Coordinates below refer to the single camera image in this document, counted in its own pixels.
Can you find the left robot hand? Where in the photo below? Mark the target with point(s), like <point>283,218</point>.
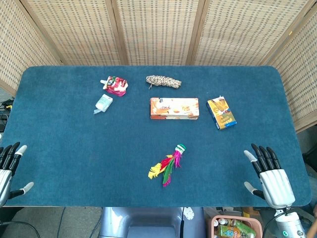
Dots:
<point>5,171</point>

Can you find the woven bamboo folding screen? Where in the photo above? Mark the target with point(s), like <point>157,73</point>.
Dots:
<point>158,32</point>

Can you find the blue table cloth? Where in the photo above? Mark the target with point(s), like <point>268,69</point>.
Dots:
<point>123,148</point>

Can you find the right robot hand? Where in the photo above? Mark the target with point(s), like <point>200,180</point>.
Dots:
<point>275,184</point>

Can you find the yellow blue snack box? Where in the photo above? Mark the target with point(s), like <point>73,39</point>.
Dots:
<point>221,113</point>

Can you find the colourful feather shuttlecock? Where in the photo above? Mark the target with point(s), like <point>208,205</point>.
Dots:
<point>171,163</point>

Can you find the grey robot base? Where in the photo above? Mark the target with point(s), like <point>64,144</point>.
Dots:
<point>148,223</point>

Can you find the orange biscuit box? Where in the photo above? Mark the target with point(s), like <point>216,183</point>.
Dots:
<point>174,108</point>

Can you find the pink basket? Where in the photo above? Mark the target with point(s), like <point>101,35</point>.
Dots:
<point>235,225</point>

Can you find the white tissue pack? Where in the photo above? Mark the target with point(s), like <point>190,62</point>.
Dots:
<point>103,103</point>

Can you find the red drink pouch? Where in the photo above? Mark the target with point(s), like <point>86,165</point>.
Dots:
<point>115,85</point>

